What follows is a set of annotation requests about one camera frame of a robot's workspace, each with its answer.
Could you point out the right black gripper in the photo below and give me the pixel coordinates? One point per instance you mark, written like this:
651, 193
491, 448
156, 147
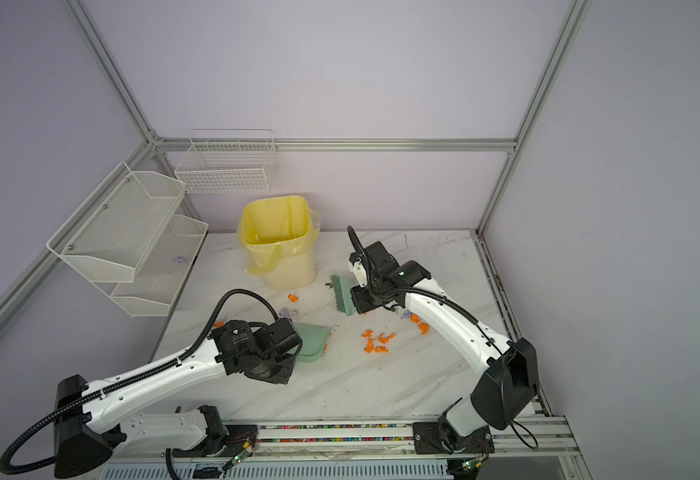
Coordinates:
361, 306

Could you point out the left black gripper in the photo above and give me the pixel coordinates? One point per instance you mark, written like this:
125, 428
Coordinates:
283, 376

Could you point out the green hand brush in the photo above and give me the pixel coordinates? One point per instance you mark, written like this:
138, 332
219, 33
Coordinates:
343, 294

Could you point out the green dustpan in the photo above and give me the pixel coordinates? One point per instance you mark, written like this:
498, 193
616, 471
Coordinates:
314, 341

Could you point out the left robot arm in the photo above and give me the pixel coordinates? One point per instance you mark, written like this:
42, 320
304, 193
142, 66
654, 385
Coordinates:
88, 415

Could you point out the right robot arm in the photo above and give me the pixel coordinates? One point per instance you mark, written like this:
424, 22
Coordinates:
508, 369

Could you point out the orange scraps far right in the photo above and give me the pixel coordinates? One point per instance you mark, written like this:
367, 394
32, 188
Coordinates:
418, 321

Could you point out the orange scrap cluster right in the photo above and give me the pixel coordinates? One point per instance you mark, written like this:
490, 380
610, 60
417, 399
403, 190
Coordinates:
377, 343

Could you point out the cream trash bin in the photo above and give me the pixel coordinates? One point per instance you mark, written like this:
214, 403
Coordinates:
292, 273

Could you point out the yellow bin liner bag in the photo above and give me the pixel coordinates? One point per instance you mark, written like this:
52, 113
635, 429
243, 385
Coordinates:
273, 229

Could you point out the lower white mesh shelf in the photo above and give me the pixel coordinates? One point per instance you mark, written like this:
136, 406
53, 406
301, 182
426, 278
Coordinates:
157, 286

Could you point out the white mesh shelf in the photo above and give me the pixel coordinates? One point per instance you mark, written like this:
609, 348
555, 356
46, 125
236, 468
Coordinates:
157, 286
110, 237

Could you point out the upper white mesh shelf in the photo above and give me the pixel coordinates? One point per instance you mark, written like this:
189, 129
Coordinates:
110, 237

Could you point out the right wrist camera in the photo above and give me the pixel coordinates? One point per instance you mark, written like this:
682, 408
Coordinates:
357, 268

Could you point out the white wire wall basket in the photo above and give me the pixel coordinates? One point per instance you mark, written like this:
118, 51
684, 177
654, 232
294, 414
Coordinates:
229, 161

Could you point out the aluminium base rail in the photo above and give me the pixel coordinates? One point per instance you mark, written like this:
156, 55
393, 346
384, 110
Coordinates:
541, 446

